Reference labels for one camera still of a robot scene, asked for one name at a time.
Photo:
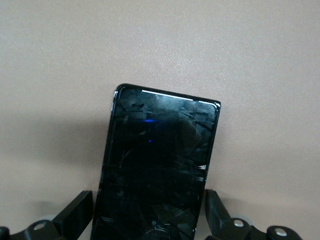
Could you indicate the large black cracked smartphone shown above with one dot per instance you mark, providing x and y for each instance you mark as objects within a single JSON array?
[{"x": 155, "y": 162}]

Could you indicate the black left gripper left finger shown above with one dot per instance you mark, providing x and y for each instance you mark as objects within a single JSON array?
[{"x": 65, "y": 220}]

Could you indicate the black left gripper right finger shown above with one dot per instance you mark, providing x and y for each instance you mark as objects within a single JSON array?
[{"x": 222, "y": 225}]

